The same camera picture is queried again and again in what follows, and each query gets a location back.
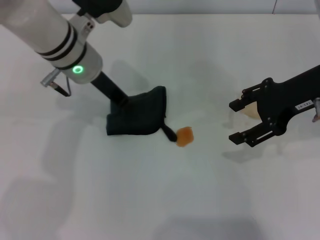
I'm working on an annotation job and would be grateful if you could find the brown liquid stain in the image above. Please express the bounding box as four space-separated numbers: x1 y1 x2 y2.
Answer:
175 126 195 148

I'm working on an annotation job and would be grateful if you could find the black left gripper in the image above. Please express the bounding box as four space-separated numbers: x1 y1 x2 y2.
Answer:
90 71 130 106

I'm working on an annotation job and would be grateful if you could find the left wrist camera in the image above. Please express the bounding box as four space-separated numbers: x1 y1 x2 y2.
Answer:
72 0 133 29

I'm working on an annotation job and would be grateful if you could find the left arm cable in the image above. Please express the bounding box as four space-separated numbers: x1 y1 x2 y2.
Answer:
40 70 73 98

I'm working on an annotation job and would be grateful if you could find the dark blue rag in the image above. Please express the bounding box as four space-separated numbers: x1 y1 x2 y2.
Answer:
105 85 178 144

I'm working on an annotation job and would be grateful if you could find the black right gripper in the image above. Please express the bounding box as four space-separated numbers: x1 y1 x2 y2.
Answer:
228 64 320 147

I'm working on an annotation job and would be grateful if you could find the white paper cup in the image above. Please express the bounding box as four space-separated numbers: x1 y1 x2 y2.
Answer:
237 93 262 119

